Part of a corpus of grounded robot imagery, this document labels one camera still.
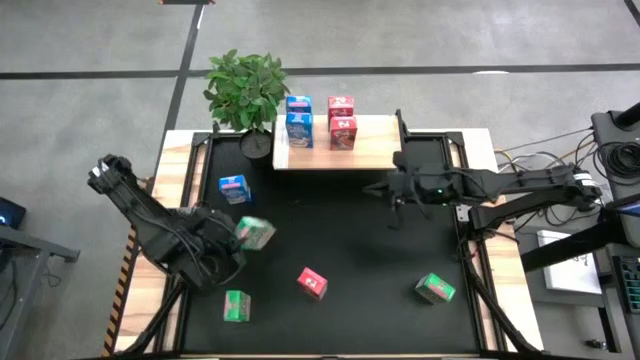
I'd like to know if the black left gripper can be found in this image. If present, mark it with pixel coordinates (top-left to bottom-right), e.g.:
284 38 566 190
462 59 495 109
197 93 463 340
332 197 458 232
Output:
186 209 248 289

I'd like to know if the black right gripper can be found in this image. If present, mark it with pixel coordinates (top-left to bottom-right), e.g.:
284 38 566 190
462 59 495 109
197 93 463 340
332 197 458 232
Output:
361 151 459 232

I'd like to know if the green Apple Jacks box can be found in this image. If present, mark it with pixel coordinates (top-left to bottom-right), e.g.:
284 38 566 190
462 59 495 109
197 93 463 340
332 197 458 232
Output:
223 290 252 323
234 215 277 252
414 272 457 305

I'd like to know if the blue Rice Krispies box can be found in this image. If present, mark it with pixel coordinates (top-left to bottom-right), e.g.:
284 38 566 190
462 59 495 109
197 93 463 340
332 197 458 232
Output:
218 173 253 206
285 95 313 115
285 111 315 149

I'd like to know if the red Froot Loops box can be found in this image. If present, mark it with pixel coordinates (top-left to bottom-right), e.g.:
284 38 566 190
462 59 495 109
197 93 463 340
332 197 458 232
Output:
327 95 355 119
328 115 359 152
296 266 329 301

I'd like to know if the wooden shelf with black legs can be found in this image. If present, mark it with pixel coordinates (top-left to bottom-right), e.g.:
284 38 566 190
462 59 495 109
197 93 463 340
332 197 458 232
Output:
272 108 409 172

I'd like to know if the yellow black hazard strip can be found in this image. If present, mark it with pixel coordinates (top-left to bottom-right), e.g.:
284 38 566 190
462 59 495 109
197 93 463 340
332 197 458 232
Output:
102 224 144 357

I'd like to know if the black table mat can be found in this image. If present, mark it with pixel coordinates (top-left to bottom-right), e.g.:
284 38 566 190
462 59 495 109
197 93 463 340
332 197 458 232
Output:
180 137 482 354

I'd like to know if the green potted plant black pot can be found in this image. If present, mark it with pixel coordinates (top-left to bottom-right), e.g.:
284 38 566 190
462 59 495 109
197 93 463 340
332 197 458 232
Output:
202 48 292 161

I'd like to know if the black desk beam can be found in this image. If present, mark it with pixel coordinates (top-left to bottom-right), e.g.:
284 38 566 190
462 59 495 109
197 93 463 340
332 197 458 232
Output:
519 209 640 274

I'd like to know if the black power adapter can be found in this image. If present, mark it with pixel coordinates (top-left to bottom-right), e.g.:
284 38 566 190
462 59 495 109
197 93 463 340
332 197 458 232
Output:
569 192 596 212

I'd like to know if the white board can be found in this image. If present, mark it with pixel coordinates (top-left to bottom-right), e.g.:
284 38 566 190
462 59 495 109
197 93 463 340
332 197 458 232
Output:
536 229 604 296

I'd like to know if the grey side desk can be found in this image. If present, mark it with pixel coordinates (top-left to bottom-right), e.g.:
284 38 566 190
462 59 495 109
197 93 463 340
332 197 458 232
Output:
0 224 82 360

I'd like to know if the grey equipment stand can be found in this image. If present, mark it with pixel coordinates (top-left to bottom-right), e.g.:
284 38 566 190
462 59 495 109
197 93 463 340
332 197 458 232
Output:
590 102 640 202

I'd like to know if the black device with blue light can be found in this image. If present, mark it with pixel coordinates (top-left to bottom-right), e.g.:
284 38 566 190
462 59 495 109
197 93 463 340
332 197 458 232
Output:
0 196 28 231

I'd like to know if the backlit keyboard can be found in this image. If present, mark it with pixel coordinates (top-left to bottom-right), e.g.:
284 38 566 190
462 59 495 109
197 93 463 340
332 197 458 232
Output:
611 254 640 314

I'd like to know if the black metal table frame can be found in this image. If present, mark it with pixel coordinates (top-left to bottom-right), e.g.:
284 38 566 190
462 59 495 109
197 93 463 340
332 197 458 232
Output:
107 122 547 359

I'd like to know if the coiled black cable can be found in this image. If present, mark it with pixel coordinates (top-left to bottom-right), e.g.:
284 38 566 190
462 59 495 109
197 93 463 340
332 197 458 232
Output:
596 140 640 177

